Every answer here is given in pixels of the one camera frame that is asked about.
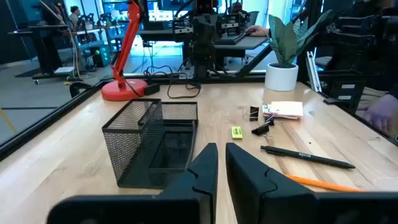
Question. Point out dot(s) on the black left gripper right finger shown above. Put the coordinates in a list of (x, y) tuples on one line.
[(264, 202)]

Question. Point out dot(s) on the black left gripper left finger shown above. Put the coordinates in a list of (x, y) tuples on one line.
[(186, 202)]

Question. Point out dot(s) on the orange pencil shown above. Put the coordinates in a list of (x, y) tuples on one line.
[(323, 184)]

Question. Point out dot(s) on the black ballpoint pen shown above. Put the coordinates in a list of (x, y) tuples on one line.
[(308, 157)]

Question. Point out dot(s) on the black binder clip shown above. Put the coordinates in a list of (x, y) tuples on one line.
[(260, 129), (254, 113)]

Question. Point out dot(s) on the yellow-green eraser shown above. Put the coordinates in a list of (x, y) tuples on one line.
[(236, 132)]

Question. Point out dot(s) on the black mesh desk organizer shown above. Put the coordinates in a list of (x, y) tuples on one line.
[(133, 146)]

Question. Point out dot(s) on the pink sticky note pad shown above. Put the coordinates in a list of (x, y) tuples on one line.
[(287, 109)]

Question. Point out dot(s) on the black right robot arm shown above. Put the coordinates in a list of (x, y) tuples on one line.
[(202, 62)]

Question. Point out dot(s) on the black keyboard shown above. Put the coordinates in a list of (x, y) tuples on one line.
[(230, 39)]

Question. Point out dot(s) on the grey desk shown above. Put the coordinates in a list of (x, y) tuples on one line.
[(245, 43)]

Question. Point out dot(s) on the person's hand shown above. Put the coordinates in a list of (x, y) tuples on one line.
[(382, 115), (258, 31)]

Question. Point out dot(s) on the green plant in white pot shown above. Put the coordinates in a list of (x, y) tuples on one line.
[(281, 77)]

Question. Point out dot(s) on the patterned card stack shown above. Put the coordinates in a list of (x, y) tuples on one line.
[(265, 109)]

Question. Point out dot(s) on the red desk lamp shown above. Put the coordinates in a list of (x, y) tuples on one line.
[(124, 90)]

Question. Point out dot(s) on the computer tower with green light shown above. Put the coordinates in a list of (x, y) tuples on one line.
[(101, 56)]

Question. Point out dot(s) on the silver aluminium extrusion bars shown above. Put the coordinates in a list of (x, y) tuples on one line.
[(313, 71)]

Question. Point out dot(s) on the person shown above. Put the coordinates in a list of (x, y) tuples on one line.
[(74, 17)]

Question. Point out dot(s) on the black equipment with white labels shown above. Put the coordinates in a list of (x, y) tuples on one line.
[(357, 46)]

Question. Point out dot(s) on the black background table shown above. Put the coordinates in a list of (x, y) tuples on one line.
[(46, 46)]

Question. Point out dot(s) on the black curved bracket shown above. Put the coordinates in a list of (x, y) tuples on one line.
[(74, 87)]

